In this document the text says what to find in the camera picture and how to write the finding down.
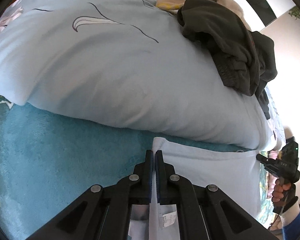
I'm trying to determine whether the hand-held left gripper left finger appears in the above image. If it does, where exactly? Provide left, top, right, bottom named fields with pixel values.
left=27, top=149, right=153, bottom=240

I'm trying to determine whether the beige garment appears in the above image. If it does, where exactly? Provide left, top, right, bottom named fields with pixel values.
left=207, top=0, right=251, bottom=31

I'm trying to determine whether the teal floral blanket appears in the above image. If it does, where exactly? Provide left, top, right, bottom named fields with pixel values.
left=0, top=87, right=282, bottom=240

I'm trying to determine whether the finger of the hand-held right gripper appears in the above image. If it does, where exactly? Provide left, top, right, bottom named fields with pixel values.
left=256, top=154, right=275, bottom=169

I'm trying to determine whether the person's right forearm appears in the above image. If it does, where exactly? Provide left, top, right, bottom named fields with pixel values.
left=270, top=204, right=300, bottom=240

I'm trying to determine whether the yellow patterned cloth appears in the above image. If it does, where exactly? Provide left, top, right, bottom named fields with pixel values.
left=156, top=0, right=186, bottom=10

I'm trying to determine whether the dark olive garment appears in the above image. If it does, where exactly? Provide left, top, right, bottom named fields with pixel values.
left=177, top=0, right=256, bottom=97

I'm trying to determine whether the light blue sweatshirt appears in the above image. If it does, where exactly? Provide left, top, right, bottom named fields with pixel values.
left=126, top=137, right=262, bottom=240

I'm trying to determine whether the blue floral quilt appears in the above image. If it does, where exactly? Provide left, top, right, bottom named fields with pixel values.
left=0, top=0, right=285, bottom=153

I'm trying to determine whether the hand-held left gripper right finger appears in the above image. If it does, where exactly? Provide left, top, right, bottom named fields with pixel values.
left=156, top=150, right=278, bottom=240

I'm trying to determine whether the dark grey garment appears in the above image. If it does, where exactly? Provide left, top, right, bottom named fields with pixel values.
left=250, top=31, right=278, bottom=120

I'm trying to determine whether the white wardrobe with black stripe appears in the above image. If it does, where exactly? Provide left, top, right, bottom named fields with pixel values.
left=170, top=0, right=297, bottom=28

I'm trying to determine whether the green plant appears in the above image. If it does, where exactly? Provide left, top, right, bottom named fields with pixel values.
left=289, top=6, right=300, bottom=23

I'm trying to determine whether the person's right hand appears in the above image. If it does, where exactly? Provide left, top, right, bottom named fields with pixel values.
left=271, top=178, right=300, bottom=215

